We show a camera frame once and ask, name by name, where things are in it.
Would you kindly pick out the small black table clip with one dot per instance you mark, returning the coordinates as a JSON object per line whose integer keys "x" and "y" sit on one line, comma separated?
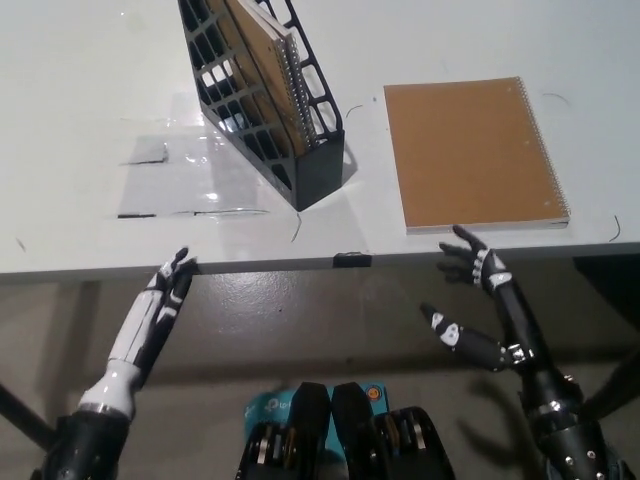
{"x": 353, "y": 259}

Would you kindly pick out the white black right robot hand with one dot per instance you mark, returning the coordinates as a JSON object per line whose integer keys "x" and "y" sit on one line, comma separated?
{"x": 515, "y": 320}

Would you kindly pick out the plain brown spiral notebook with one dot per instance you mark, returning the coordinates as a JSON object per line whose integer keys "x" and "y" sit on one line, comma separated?
{"x": 470, "y": 155}

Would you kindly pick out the black plastic lattice book holder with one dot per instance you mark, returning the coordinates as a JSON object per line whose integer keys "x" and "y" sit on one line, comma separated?
{"x": 320, "y": 170}

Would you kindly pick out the teal router box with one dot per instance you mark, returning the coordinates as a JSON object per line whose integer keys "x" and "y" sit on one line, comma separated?
{"x": 270, "y": 400}

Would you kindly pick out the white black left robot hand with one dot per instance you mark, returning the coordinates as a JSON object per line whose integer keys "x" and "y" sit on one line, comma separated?
{"x": 150, "y": 310}

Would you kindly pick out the brown spiral notebook with tape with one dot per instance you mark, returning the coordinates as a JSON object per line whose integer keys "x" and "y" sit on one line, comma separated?
{"x": 265, "y": 65}

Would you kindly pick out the transparent plastic sheet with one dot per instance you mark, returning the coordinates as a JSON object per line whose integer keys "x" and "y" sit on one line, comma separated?
{"x": 170, "y": 170}

